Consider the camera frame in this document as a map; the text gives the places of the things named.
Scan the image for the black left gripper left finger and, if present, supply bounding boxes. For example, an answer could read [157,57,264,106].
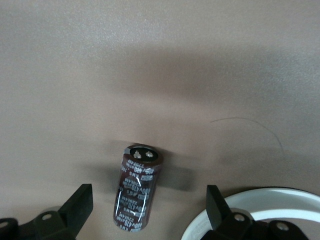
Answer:
[0,183,94,240]

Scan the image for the white curved plastic clip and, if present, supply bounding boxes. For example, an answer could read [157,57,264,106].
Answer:
[179,187,320,240]

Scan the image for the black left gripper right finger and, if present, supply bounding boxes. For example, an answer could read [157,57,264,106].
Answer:
[206,184,310,240]

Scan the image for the large brown electrolytic capacitor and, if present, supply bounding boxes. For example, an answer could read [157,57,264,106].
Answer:
[111,142,164,234]

